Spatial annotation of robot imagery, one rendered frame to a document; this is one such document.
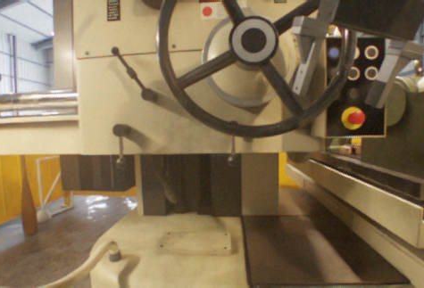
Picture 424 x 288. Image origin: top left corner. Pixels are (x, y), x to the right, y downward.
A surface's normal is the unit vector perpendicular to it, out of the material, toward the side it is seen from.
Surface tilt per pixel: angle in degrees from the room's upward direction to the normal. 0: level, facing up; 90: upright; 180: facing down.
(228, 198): 90
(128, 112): 90
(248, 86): 120
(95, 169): 90
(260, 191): 90
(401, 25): 113
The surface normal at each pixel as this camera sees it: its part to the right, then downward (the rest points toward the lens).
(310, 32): 0.07, 0.47
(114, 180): -0.08, 0.08
